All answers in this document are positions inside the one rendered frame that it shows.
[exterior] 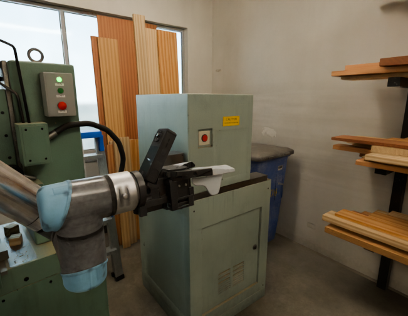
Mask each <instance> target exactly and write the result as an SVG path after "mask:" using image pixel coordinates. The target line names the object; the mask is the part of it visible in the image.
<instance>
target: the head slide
mask: <svg viewBox="0 0 408 316"><path fill-rule="evenodd" d="M0 161H2V162H4V163H5V164H7V165H17V161H16V153H15V149H14V141H13V134H12V129H11V122H10V117H9V110H8V102H7V98H6V91H5V89H0Z"/></svg>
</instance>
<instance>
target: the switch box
mask: <svg viewBox="0 0 408 316"><path fill-rule="evenodd" d="M57 77H61V78H62V82H57V81H56V78H57ZM39 78H40V84H41V93H42V98H43V108H44V115H45V116H47V117H62V116H75V115H76V107H75V95H74V89H73V77H72V74H71V73H53V72H42V73H39ZM55 83H64V86H55ZM59 87H61V88H62V89H64V92H63V93H62V94H59V93H58V92H57V88H59ZM56 95H65V97H56ZM59 102H65V103H66V105H67V107H66V109H64V110H67V113H58V111H59V110H61V109H59V108H58V104H59Z"/></svg>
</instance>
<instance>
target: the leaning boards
mask: <svg viewBox="0 0 408 316"><path fill-rule="evenodd" d="M132 16H133V21H129V20H125V19H118V18H111V17H108V16H100V15H97V26H98V36H90V41H91V48H92V59H93V71H94V78H95V90H96V96H97V109H98V121H99V124H101V125H104V126H106V127H108V128H109V129H111V130H112V131H113V132H114V134H115V135H116V136H117V137H118V138H119V139H120V141H121V142H122V145H123V149H124V151H125V156H126V161H125V169H124V171H128V172H131V171H139V170H140V161H139V138H138V126H137V104H136V95H148V94H173V93H180V91H179V66H178V55H177V33H175V32H171V31H164V30H161V29H157V25H153V24H147V23H145V16H144V15H139V14H133V15H132ZM100 131H102V130H100ZM102 135H103V143H104V148H105V155H106V160H107V168H108V173H109V174H112V173H117V172H118V171H119V167H120V153H119V151H118V147H117V144H116V143H115V141H114V140H113V139H112V138H111V137H110V136H109V135H108V134H107V133H106V132H104V131H102ZM115 222H116V227H117V235H118V243H119V246H120V245H123V249H124V248H128V247H130V246H131V244H132V243H136V242H138V241H137V240H139V239H140V228H139V215H138V214H134V213H133V210H132V211H128V212H125V213H121V214H116V215H115Z"/></svg>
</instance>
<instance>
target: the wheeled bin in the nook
mask: <svg viewBox="0 0 408 316"><path fill-rule="evenodd" d="M292 154H294V150H293V149H291V148H288V147H280V146H275V145H266V144H258V143H251V171H250V173H252V172H259V173H262V174H266V175H268V179H271V194H270V206H269V226H268V242H269V241H271V240H273V239H274V238H275V233H276V227H277V223H278V216H279V211H280V204H281V198H282V195H283V184H284V180H285V172H286V164H287V159H288V156H290V155H292Z"/></svg>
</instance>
